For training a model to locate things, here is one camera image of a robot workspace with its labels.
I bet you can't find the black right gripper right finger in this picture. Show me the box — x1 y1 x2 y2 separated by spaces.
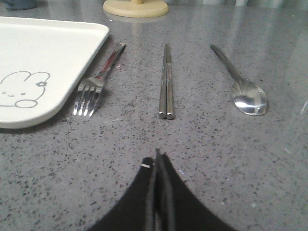
155 149 234 231

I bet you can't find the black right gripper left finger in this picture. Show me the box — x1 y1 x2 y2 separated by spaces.
89 157 156 231

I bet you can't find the silver metal fork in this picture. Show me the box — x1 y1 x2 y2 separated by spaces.
73 43 126 117

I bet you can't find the silver metal spoon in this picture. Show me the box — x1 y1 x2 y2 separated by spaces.
210 45 269 116

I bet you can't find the cream rabbit print tray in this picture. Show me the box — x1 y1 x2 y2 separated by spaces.
0 17 109 129

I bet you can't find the wooden mug tree stand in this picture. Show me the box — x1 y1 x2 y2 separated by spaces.
103 0 169 18

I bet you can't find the grey curtain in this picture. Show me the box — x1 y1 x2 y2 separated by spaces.
166 0 308 10

